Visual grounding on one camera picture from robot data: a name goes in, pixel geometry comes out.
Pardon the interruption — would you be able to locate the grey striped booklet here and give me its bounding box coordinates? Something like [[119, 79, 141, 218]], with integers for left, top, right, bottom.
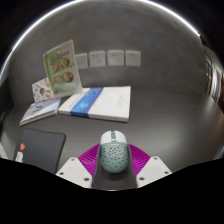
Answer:
[[18, 97, 62, 127]]

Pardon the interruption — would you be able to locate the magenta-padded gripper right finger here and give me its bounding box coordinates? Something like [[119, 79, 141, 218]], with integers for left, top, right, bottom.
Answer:
[[127, 143, 173, 188]]

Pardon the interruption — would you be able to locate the white book with blue band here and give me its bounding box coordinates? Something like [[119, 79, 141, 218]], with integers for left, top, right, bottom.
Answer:
[[57, 85, 132, 123]]

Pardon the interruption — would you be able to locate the white and green perforated mouse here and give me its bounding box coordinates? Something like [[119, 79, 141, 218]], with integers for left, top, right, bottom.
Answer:
[[99, 130, 131, 174]]

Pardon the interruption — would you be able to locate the black mouse pad heart print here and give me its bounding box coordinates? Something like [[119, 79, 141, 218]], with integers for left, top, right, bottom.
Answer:
[[12, 128, 67, 175]]

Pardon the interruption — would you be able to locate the small white colourful-print card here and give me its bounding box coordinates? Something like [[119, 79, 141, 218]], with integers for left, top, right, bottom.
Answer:
[[31, 77, 55, 104]]

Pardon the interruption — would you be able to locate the green food menu sheet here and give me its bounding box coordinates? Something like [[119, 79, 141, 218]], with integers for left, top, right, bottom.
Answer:
[[42, 39, 84, 99]]

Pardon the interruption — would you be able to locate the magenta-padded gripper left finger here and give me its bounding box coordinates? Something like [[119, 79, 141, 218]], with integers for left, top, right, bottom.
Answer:
[[55, 143, 105, 190]]

